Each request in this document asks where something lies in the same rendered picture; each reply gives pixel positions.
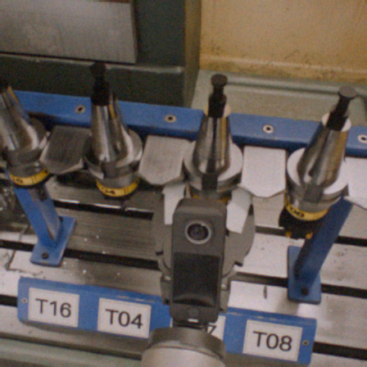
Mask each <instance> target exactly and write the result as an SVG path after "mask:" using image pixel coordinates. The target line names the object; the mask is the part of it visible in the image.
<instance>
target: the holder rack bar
mask: <svg viewBox="0 0 367 367"><path fill-rule="evenodd" d="M14 92H15V94H16V96H17V97H18V98H19V102H20V104H21V105H22V106H23V108H24V109H25V111H26V112H27V114H28V116H29V117H30V119H31V117H32V118H35V119H37V120H38V121H40V122H41V123H42V124H43V126H44V128H45V130H46V132H51V130H52V128H53V126H54V124H56V123H63V124H71V125H84V126H91V103H90V98H89V97H75V96H66V95H58V94H50V93H36V92H28V91H14ZM118 103H119V105H120V109H121V110H122V113H123V116H124V118H125V122H126V124H127V127H128V129H132V130H133V131H134V132H135V133H136V134H137V135H138V136H139V138H140V141H141V143H143V140H144V137H145V134H146V133H149V132H150V133H158V134H172V135H179V136H186V137H189V138H191V143H193V142H194V141H196V139H197V133H198V130H199V127H200V119H201V116H202V110H203V109H190V108H182V107H174V106H159V105H152V104H143V103H136V102H121V101H118ZM230 113H231V123H232V133H233V144H235V145H236V146H237V147H238V148H239V150H241V144H243V143H251V144H260V145H266V146H274V147H285V148H287V149H288V159H289V158H290V156H291V155H292V154H293V153H294V152H296V151H298V150H302V149H304V148H306V145H307V143H308V142H309V141H310V138H311V137H312V135H313V133H314V132H315V131H316V129H317V127H318V126H319V123H320V122H321V121H313V120H299V119H290V118H283V117H275V116H260V115H252V114H244V113H237V112H230ZM344 153H346V154H354V155H361V156H367V126H360V125H351V126H350V130H349V134H348V137H347V145H346V149H345V152H344Z"/></svg>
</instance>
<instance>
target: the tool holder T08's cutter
mask: <svg viewBox="0 0 367 367"><path fill-rule="evenodd" d="M320 221H321V219H320V218H318V219H317V220H300V219H298V218H297V217H295V216H294V215H293V214H291V213H290V212H288V210H287V209H286V207H285V206H284V205H283V209H282V211H281V212H280V215H279V221H278V222H279V227H280V228H284V230H285V231H286V233H285V236H286V237H288V238H291V239H294V240H297V241H298V239H299V237H300V236H305V235H306V238H307V239H309V238H310V237H311V236H313V235H314V233H315V232H316V230H317V228H318V226H319V223H320Z"/></svg>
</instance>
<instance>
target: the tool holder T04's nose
mask: <svg viewBox="0 0 367 367"><path fill-rule="evenodd" d="M141 187H142V180H141V179H140V180H139V183H138V187H137V188H136V189H135V190H134V191H133V192H131V193H128V194H126V195H124V196H118V197H115V196H110V195H107V194H105V193H104V192H102V191H101V190H100V189H99V188H98V189H99V192H100V193H101V194H102V195H103V198H104V199H105V200H107V201H108V200H109V199H111V200H114V201H121V200H126V201H128V200H130V198H131V197H132V196H133V195H134V194H135V193H136V192H137V191H138V189H139V188H141Z"/></svg>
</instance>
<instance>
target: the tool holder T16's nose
mask: <svg viewBox="0 0 367 367"><path fill-rule="evenodd" d="M54 175H55V173H51V172H50V173H49V175H48V176H47V177H46V178H45V179H43V180H42V181H40V182H38V183H36V184H33V185H19V184H18V183H15V182H14V181H13V180H12V182H13V183H14V186H15V188H17V189H19V188H21V189H25V190H31V189H36V191H37V190H39V189H40V187H41V186H43V185H44V184H45V183H47V182H48V181H49V179H50V178H51V177H54Z"/></svg>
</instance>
